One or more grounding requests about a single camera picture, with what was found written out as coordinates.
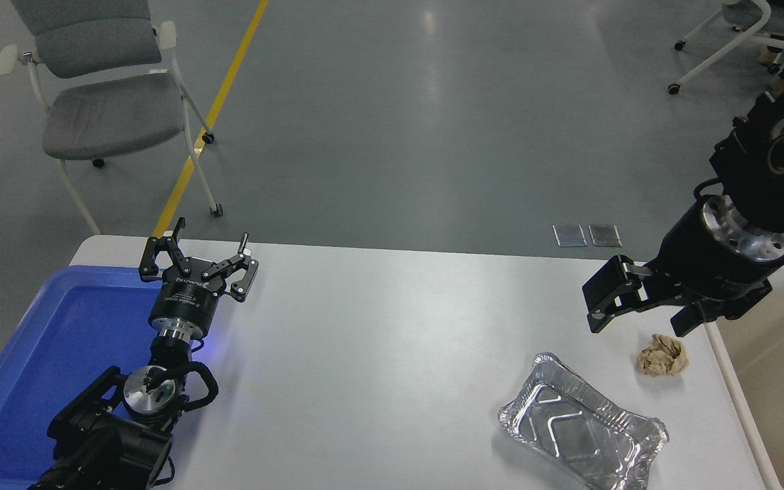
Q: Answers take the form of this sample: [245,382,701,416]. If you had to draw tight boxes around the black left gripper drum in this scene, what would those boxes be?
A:
[148,257,231,337]

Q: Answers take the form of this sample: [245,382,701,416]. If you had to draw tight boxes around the silver foil tray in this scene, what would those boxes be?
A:
[498,352,669,490]

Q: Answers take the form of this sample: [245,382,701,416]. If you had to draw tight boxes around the white-framed wheeled chair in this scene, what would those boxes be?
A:
[667,0,784,96]

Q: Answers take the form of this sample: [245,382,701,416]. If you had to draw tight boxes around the large pale bin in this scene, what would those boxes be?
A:
[704,262,784,490]

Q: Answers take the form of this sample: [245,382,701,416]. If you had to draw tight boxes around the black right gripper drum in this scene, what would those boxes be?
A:
[642,199,773,322]

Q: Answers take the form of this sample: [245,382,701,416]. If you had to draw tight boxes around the blue plastic tray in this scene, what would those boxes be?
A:
[0,264,165,488]

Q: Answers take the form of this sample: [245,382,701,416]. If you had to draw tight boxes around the grey padded chair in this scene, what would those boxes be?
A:
[0,0,225,236]

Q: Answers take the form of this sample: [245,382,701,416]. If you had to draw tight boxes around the crumpled tan paper ball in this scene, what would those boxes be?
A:
[636,333,691,379]

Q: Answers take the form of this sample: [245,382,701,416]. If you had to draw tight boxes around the metal floor plate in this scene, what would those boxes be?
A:
[553,224,588,248]
[588,223,623,248]

